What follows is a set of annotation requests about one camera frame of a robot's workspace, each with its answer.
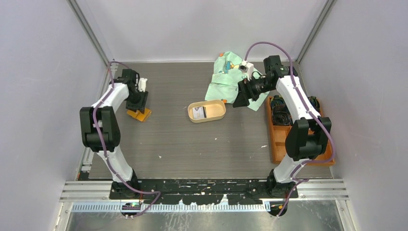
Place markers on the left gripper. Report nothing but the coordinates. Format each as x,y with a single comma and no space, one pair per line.
140,106

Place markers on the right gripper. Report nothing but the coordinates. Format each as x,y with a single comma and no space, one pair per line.
245,87

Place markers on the orange leather card holder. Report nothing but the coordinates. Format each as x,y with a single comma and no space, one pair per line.
138,115

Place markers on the credit card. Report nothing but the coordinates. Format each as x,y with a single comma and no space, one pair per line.
199,113

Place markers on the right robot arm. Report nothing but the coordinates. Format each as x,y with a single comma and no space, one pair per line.
309,134

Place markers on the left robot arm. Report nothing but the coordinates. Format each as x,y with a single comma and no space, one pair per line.
101,133

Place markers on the green cartoon cloth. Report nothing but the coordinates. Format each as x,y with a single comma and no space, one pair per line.
225,78

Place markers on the beige oval tray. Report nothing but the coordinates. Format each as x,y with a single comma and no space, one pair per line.
215,110

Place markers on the dark bundle in corner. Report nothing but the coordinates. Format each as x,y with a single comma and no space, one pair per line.
315,103

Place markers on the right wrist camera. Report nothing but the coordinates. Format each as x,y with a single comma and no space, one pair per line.
246,67

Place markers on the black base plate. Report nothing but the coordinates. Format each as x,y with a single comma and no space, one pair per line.
205,191

